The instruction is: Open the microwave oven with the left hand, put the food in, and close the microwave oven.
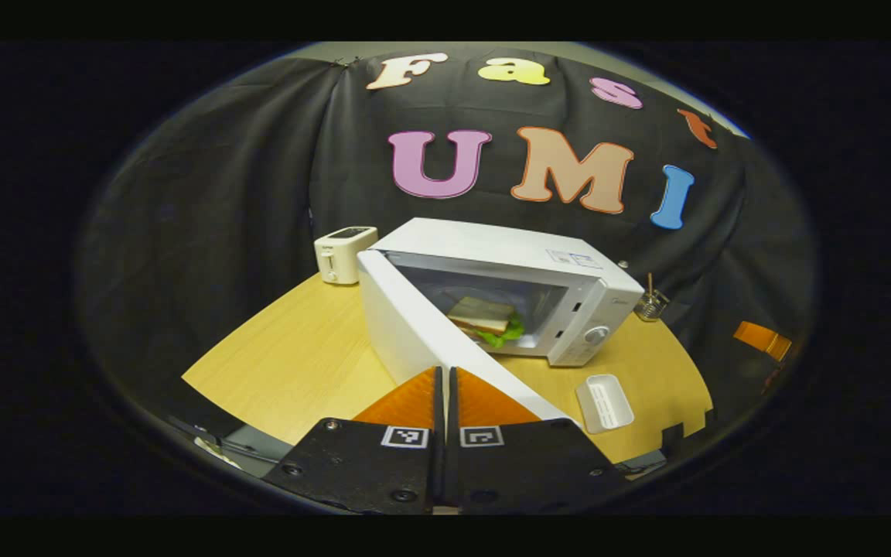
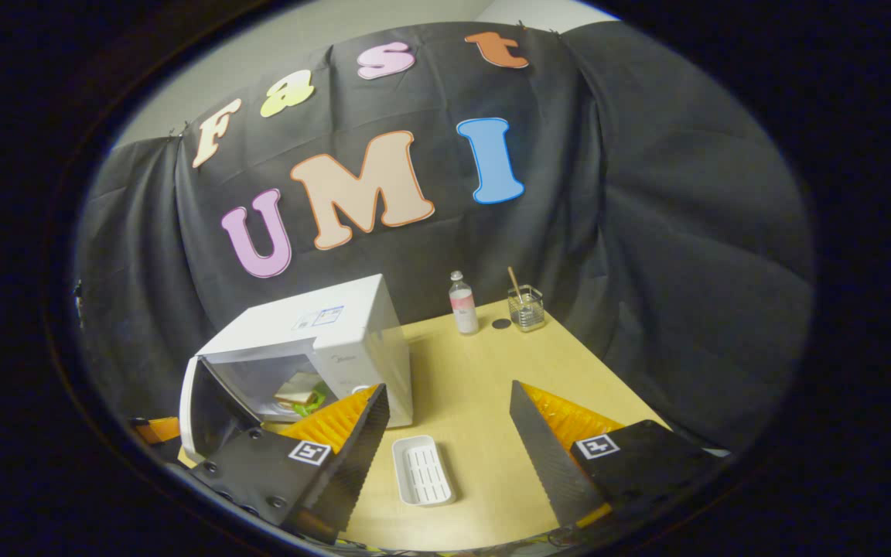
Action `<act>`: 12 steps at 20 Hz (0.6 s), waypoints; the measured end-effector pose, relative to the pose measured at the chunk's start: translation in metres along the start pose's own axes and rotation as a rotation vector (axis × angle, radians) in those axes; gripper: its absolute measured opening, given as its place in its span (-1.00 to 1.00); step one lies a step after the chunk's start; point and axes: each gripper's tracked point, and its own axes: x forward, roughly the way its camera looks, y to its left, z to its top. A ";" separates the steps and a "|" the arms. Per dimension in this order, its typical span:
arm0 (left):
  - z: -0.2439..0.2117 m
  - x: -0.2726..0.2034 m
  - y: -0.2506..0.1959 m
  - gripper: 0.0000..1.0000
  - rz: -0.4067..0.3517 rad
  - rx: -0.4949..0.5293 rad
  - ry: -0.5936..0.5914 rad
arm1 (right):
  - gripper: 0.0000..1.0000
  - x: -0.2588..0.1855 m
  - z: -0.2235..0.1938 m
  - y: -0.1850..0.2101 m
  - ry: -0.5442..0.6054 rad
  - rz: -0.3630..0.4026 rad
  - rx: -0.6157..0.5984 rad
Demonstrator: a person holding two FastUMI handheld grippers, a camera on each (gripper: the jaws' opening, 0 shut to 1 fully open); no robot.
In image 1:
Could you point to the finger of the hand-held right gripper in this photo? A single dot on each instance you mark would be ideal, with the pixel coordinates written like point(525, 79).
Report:
point(761, 339)

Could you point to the cream toaster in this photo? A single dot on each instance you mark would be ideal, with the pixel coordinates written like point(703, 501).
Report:
point(341, 255)

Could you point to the white plastic tray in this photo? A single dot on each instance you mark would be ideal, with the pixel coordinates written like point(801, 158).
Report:
point(605, 402)

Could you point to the glass jar with stick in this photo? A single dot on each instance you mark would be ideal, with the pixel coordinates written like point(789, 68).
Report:
point(650, 305)

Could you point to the white microwave oven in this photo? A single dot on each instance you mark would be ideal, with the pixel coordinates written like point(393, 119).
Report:
point(492, 247)

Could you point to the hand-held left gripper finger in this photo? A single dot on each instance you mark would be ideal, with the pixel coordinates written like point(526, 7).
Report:
point(453, 464)
point(438, 464)

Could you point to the sandwich with green lettuce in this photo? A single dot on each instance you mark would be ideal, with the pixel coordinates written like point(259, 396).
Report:
point(484, 316)

